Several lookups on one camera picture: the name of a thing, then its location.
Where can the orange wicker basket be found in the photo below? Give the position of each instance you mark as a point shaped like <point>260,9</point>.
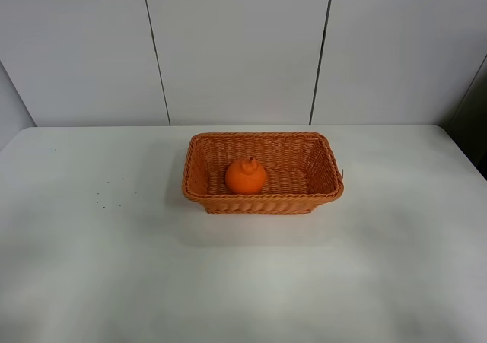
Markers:
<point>302,172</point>

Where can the orange with stem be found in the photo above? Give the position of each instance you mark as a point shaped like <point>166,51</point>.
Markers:
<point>245,176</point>

